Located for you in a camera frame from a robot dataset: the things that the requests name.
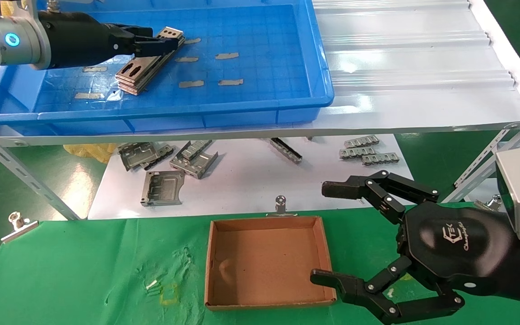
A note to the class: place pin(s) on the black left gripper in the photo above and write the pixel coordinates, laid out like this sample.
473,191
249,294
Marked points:
79,40

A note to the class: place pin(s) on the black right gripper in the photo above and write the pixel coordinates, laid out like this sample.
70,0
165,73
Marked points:
458,248

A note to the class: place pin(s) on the shallow brown cardboard box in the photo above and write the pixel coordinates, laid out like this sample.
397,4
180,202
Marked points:
264,266

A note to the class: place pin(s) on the blue plastic tray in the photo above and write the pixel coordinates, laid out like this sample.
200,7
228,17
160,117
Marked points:
251,27

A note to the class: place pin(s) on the grey tape strip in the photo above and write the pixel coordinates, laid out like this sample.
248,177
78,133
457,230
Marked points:
193,41

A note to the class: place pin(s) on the stack of metal shield plates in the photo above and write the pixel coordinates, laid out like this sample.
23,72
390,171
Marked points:
133,89

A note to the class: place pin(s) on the small notched metal strip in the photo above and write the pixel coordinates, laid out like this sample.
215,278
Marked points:
357,152
361,142
380,159

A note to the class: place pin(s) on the small slotted metal piece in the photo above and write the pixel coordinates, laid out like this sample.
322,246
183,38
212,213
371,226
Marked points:
197,148

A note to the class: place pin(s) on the yellow plastic bag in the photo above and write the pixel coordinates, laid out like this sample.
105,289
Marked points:
93,152

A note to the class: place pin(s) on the grey slotted shelf brace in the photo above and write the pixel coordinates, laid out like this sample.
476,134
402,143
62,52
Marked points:
490,150

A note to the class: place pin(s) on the white metal shelf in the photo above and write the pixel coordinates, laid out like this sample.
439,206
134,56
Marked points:
400,67

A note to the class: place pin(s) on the small white paper scrap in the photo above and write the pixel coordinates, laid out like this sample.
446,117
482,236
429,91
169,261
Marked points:
151,284

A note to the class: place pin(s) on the green table cloth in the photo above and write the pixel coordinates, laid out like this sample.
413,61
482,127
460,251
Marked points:
84,271

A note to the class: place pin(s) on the long narrow metal rail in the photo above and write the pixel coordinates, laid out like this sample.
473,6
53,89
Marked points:
285,149

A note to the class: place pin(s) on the folded sheet metal bracket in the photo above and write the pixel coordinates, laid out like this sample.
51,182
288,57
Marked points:
136,153
197,166

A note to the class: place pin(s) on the flat square metal bracket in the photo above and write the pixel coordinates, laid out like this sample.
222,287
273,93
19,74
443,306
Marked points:
165,187

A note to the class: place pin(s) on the grey slotted shelf post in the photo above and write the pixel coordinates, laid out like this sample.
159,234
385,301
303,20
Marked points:
7,160

